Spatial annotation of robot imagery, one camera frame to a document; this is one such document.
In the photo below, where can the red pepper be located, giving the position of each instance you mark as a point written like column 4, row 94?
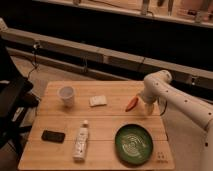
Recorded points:
column 132, row 104

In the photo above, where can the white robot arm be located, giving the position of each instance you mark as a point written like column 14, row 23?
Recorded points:
column 157, row 84

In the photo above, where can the black smartphone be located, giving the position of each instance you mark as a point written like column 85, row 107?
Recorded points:
column 52, row 136

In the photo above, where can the black chair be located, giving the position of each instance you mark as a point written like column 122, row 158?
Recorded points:
column 15, row 100

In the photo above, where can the white plastic bottle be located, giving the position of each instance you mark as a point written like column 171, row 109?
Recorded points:
column 80, row 145

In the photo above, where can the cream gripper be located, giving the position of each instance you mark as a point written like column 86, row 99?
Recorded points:
column 148, row 108

